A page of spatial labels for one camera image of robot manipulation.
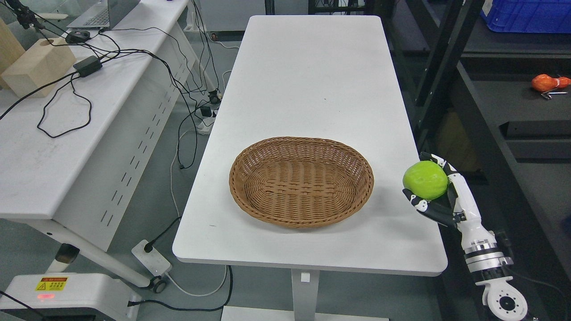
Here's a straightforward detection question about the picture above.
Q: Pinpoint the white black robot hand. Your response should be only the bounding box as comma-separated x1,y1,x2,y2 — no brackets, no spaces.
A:
402,152,497,253

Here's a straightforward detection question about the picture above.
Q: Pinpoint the green apple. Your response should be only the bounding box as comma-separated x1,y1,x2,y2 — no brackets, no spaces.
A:
402,160,449,201

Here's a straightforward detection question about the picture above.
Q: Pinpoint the black metal shelf rack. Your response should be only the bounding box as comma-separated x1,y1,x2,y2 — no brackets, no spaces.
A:
372,0,570,321

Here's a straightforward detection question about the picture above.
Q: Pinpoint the orange toy on shelf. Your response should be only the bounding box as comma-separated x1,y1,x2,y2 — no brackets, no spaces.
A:
531,74,571,93

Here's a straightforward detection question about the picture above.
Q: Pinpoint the brown wicker basket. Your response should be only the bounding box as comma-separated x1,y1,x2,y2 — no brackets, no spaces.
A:
229,136,374,228

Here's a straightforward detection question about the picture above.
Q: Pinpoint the white centre table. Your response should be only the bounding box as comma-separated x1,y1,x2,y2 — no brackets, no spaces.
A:
173,16,448,321

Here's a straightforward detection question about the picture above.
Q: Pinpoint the blue storage bin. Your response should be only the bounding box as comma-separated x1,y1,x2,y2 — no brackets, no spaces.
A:
480,0,571,34

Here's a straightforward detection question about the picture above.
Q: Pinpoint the white power strip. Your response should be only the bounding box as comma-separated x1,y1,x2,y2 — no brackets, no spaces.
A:
131,239,173,276

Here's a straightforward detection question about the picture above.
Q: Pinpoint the white left desk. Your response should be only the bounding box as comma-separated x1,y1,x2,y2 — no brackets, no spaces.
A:
0,0,198,288

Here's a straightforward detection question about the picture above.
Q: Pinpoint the black power adapter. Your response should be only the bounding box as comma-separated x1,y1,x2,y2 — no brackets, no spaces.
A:
73,55,102,78

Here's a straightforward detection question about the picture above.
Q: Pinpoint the silver laptop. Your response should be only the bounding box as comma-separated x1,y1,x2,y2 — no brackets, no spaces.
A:
67,0,139,30

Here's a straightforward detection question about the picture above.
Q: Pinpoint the black computer mouse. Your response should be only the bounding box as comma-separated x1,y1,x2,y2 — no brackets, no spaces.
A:
65,30,91,44

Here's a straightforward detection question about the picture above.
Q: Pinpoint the white floor machine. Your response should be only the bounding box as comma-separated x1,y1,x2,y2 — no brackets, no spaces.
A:
0,273,141,321

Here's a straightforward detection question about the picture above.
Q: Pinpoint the wooden block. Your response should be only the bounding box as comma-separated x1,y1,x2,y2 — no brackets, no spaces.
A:
1,38,77,98

